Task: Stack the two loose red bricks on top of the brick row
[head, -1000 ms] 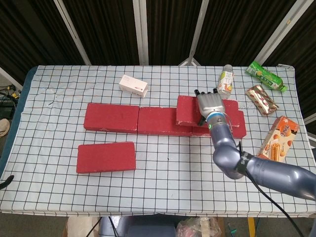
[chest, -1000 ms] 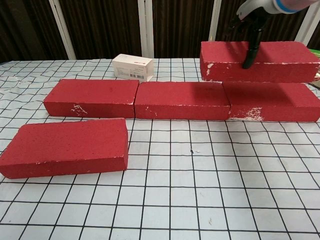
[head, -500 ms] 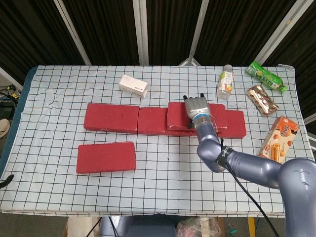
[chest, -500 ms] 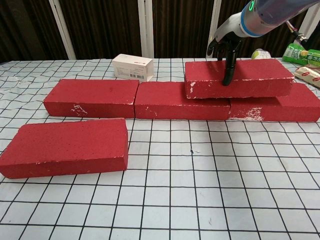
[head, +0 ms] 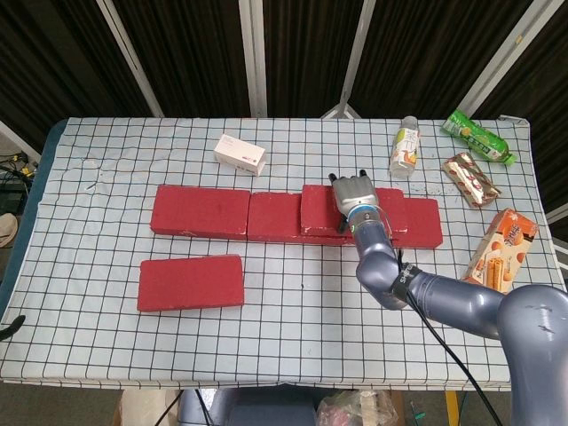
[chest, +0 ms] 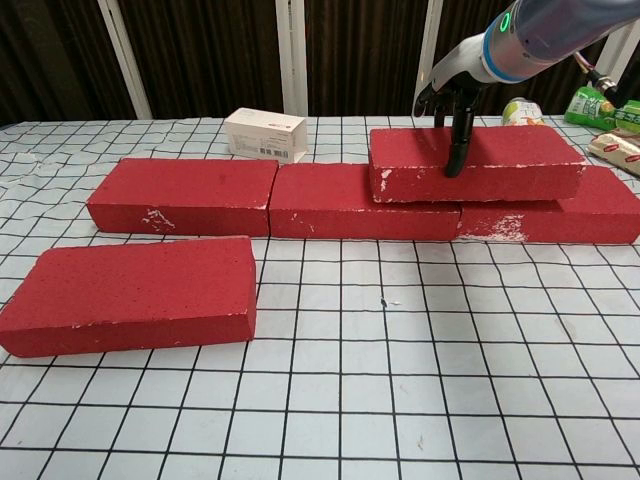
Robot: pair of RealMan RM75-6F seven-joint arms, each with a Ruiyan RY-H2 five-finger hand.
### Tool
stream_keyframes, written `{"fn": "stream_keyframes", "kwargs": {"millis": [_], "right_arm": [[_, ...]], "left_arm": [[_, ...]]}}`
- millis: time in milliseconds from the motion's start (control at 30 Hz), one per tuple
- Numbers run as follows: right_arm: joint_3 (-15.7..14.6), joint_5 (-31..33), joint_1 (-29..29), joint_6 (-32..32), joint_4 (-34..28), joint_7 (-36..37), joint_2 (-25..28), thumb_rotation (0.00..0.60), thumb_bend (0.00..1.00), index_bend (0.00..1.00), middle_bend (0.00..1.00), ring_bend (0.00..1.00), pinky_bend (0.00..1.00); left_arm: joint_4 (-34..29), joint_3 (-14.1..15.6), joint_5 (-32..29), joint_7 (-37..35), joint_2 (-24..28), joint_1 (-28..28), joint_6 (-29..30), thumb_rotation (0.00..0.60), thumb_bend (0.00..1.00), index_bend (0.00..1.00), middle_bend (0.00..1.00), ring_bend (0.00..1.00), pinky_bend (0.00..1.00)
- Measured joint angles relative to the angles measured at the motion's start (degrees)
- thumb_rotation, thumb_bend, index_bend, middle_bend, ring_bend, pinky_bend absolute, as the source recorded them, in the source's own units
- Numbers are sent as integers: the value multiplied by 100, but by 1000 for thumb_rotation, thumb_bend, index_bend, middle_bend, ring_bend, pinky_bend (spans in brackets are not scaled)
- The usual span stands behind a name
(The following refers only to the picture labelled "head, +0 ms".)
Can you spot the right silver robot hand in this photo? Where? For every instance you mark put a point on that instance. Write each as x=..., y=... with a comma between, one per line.
x=352, y=193

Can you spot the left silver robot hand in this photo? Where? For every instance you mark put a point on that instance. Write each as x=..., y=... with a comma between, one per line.
x=11, y=328

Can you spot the red foam brick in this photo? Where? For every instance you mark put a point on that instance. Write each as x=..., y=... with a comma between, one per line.
x=199, y=213
x=423, y=222
x=273, y=217
x=191, y=284
x=319, y=206

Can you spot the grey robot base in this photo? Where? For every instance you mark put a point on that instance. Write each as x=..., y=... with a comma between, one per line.
x=266, y=408

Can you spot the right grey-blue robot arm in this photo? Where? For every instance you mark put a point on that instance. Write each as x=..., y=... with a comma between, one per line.
x=466, y=302

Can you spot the clear plastic drink bottle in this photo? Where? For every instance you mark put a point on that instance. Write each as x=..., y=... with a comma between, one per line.
x=404, y=148

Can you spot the beige hat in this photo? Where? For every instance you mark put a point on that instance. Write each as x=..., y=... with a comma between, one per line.
x=6, y=231

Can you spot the gold foil snack pack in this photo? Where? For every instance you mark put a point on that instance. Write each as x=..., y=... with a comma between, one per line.
x=470, y=179

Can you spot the white cardboard carton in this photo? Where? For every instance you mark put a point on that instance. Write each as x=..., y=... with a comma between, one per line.
x=239, y=155

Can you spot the green snack bag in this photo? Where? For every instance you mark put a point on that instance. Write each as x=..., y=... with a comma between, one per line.
x=479, y=137

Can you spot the dark blue underlay cloth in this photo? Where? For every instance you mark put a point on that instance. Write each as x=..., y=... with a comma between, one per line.
x=37, y=177

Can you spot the white black-grid tablecloth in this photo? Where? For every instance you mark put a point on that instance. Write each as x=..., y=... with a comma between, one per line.
x=288, y=333

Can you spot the white sack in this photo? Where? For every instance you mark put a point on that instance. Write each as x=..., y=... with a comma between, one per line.
x=142, y=410

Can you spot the orange biscuit box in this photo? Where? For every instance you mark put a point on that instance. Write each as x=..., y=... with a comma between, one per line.
x=501, y=253

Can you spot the dark pleated curtain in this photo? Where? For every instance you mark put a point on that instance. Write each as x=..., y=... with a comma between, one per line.
x=199, y=53

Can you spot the clear plastic bag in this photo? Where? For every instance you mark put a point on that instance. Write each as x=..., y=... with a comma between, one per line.
x=355, y=410

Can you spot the white post with feet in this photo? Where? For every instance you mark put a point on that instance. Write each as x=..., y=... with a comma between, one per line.
x=355, y=57

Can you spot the double white frame post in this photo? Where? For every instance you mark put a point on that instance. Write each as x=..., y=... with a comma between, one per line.
x=254, y=57

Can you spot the slanted white frame post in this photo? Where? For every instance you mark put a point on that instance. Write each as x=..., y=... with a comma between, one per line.
x=131, y=57
x=506, y=53

